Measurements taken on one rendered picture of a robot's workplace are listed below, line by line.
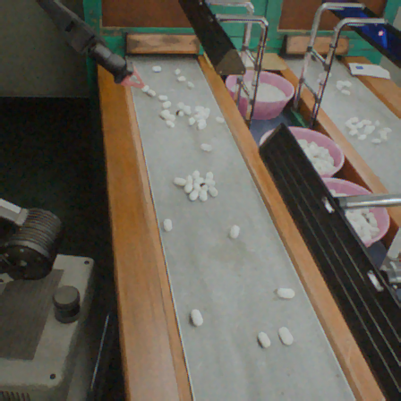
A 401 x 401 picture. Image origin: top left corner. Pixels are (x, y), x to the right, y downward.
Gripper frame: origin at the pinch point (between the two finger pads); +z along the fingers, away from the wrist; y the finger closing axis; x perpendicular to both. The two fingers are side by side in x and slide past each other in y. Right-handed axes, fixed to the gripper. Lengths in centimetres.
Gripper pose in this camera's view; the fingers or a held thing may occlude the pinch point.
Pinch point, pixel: (141, 85)
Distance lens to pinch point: 154.3
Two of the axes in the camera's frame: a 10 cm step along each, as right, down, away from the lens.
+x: -7.0, 6.3, 3.5
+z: 6.9, 4.6, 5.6
